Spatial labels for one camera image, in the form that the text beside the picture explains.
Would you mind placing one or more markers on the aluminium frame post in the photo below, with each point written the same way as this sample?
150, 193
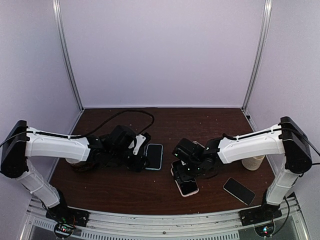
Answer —
66, 57
263, 35

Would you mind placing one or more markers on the right aluminium frame post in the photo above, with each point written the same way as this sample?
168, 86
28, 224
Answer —
263, 35

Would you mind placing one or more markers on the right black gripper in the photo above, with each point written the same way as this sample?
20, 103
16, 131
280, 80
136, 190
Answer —
182, 176

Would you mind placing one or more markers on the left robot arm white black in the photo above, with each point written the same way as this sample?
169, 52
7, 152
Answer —
122, 147

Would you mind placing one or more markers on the front aluminium rail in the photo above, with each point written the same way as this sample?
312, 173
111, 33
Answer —
224, 225

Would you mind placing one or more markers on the dark smartphone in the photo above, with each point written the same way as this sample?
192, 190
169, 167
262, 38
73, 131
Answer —
239, 191

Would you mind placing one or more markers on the light blue phone case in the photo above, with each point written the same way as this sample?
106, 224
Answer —
154, 157

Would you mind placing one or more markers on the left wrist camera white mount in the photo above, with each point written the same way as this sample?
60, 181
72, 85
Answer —
139, 142

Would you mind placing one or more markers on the cream ribbed mug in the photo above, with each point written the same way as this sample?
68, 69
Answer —
253, 163

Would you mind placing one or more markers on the pink edged smartphone bottom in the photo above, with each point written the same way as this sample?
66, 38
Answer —
188, 188

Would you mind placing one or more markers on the left aluminium frame post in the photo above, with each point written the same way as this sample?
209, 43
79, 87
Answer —
66, 57

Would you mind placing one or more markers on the red floral saucer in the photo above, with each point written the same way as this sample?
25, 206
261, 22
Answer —
82, 167

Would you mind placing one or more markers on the grey clear phone case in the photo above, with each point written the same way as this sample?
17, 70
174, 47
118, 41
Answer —
197, 143

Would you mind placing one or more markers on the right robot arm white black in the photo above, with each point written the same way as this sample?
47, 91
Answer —
285, 138

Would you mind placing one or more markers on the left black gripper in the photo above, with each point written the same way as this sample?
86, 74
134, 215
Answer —
137, 166

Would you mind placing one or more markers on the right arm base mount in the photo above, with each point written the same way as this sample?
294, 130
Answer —
262, 218

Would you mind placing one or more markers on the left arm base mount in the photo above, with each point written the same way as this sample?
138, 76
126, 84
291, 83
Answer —
67, 219

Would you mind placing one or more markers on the pink phone case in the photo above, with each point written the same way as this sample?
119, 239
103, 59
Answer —
181, 177

